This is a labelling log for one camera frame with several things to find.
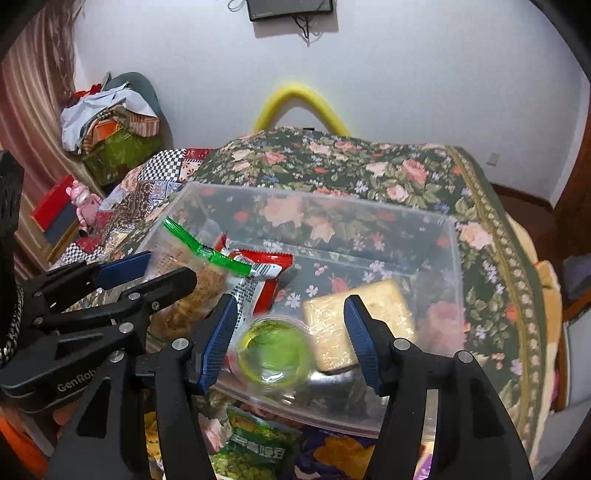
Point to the orange cloth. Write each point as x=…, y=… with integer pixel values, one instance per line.
x=18, y=450

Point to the small black monitor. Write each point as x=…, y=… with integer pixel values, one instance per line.
x=291, y=8

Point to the white wall socket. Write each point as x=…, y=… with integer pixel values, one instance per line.
x=492, y=158

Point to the dark floral blanket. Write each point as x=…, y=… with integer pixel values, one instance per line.
x=369, y=161

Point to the green pea packet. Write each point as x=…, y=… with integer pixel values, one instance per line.
x=251, y=443

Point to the clear plastic container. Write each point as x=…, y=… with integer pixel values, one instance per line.
x=415, y=240

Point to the yellow foam tube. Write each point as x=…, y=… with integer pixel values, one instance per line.
x=295, y=90

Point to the green jelly cup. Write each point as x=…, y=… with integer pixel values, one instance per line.
x=272, y=350

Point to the square cracker packet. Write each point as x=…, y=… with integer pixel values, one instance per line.
x=330, y=309

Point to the red box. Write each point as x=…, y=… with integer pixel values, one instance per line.
x=51, y=203

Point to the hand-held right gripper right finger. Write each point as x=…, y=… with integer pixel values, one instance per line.
x=362, y=344

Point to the purple chip packet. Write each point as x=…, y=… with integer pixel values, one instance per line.
x=337, y=454

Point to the red snack packet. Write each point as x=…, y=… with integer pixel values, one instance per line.
x=268, y=286

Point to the pink toy rabbit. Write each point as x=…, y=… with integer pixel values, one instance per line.
x=85, y=203

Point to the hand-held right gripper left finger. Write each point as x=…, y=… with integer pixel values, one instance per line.
x=216, y=339

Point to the clear green-sealed snack packet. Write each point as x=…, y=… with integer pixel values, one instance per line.
x=184, y=240

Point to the orange snack packet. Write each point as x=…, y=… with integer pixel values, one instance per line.
x=151, y=434

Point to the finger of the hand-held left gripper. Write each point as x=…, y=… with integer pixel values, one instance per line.
x=124, y=268
x=161, y=288

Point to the patchwork quilt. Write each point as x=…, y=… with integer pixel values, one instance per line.
x=154, y=173

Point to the grey-green chair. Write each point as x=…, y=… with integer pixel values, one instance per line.
x=143, y=90

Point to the white cloth pile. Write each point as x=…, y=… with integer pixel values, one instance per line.
x=92, y=110

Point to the striped brown curtain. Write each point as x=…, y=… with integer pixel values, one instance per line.
x=27, y=92

